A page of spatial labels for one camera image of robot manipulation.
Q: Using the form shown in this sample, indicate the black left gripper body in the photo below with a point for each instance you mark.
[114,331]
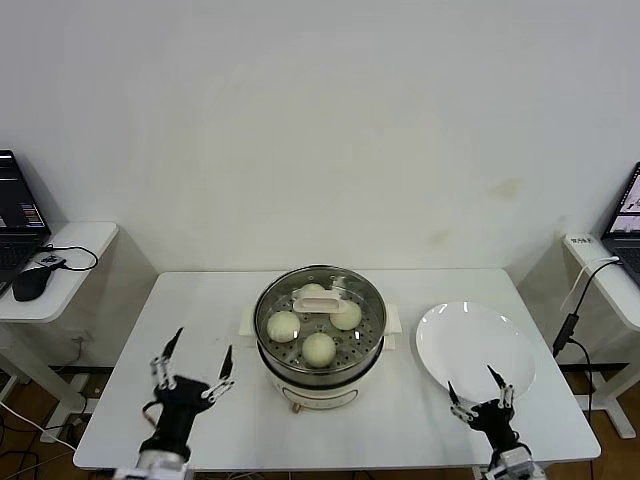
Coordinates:
[180,405]

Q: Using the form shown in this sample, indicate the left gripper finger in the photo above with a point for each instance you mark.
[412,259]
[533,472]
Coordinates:
[162,372]
[220,387]

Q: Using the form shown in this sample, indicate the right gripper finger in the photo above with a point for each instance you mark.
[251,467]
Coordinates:
[462,414]
[507,397]

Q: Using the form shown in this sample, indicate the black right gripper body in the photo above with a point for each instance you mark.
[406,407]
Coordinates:
[495,425]

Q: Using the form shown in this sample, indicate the white steamed baozi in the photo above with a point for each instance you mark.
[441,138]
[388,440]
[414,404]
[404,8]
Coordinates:
[319,350]
[312,290]
[283,326]
[347,320]

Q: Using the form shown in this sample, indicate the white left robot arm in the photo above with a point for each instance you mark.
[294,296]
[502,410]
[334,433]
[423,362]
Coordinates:
[162,465]

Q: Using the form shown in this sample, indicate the perforated steel steamer basket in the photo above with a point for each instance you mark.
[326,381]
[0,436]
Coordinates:
[372,351]

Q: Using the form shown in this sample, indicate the white round plate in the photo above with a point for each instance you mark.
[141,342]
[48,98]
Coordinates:
[475,340]

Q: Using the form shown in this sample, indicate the white side desk with mouse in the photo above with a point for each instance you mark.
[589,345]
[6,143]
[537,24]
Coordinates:
[80,245]

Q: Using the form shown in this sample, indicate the black computer mouse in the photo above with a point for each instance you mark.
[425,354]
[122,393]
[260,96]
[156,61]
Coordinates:
[30,285]

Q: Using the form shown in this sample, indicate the small black usb hub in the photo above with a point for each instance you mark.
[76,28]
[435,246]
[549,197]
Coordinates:
[49,260]

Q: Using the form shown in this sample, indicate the white side desk with label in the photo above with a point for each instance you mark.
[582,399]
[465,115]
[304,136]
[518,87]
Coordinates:
[590,260]

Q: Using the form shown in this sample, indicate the small black label sticker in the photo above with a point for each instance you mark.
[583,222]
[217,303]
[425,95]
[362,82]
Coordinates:
[580,240]

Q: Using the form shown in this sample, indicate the black laptop with dark terminal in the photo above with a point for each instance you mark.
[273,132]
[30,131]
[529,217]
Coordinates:
[15,200]

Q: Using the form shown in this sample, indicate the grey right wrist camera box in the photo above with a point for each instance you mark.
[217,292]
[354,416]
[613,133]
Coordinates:
[515,462]

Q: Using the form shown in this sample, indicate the white wall socket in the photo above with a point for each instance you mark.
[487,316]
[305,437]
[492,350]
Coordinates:
[81,337]

